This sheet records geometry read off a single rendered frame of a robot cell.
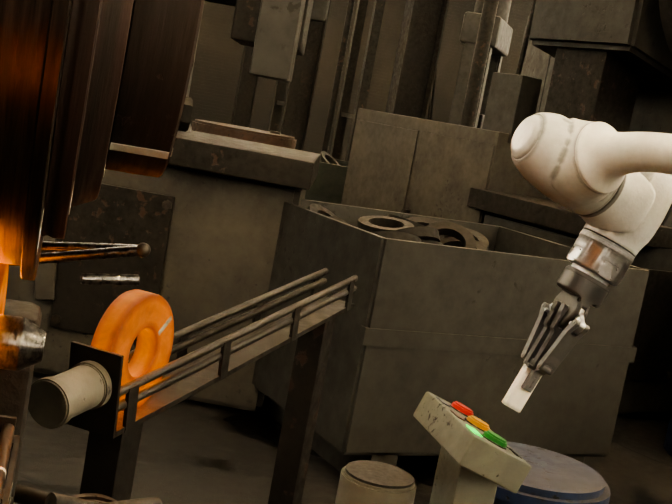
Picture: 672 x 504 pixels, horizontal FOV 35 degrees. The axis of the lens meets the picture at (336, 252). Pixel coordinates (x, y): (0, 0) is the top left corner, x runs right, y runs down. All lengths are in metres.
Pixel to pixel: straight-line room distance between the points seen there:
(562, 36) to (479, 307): 1.72
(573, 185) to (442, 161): 3.44
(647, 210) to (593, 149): 0.17
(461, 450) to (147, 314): 0.54
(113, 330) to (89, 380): 0.07
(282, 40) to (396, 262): 0.78
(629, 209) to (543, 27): 3.08
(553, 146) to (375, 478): 0.57
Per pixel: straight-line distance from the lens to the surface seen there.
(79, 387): 1.30
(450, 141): 4.96
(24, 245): 0.76
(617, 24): 4.40
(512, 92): 4.80
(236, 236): 3.54
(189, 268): 3.57
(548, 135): 1.54
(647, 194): 1.66
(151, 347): 1.44
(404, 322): 3.05
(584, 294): 1.66
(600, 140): 1.54
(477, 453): 1.65
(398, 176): 5.23
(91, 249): 0.99
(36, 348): 0.90
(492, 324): 3.23
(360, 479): 1.66
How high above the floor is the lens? 1.05
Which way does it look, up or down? 7 degrees down
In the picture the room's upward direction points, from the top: 10 degrees clockwise
